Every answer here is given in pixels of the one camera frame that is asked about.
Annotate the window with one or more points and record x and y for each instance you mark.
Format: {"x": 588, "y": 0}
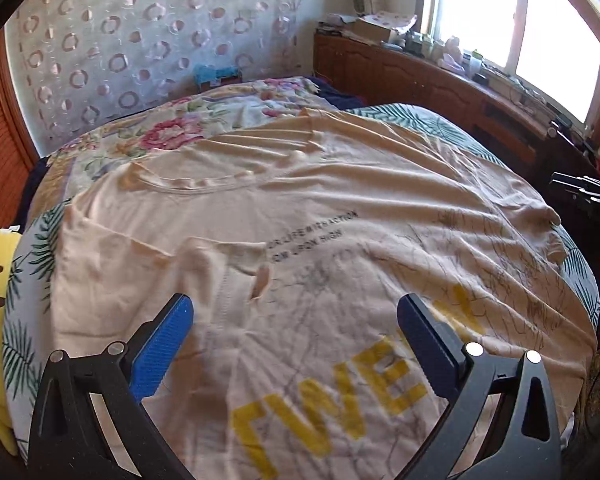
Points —
{"x": 480, "y": 5}

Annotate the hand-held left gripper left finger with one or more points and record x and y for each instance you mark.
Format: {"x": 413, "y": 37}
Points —
{"x": 162, "y": 345}

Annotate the wooden wardrobe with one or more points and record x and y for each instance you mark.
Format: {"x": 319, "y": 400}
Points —
{"x": 5, "y": 160}

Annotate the leaf print blanket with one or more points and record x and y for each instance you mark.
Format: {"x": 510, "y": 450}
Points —
{"x": 30, "y": 270}

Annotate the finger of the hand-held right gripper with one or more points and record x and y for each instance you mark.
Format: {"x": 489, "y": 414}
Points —
{"x": 597, "y": 201}
{"x": 577, "y": 182}

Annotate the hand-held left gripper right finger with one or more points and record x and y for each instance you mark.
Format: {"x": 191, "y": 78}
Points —
{"x": 425, "y": 340}

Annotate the circle pattern curtain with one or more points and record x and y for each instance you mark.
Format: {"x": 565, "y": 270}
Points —
{"x": 130, "y": 35}

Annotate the cardboard box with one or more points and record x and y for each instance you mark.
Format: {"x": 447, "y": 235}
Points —
{"x": 380, "y": 27}

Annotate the beige printed t-shirt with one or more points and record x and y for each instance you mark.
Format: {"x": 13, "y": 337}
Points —
{"x": 330, "y": 260}

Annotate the floral quilt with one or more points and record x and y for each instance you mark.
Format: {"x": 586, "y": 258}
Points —
{"x": 180, "y": 125}

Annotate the wooden cabinet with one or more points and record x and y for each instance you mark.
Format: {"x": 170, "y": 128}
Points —
{"x": 405, "y": 75}

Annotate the dark blue sheet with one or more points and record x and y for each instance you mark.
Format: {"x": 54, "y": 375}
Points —
{"x": 337, "y": 92}

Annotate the blue toy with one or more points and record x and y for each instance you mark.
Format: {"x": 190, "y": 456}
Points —
{"x": 215, "y": 76}

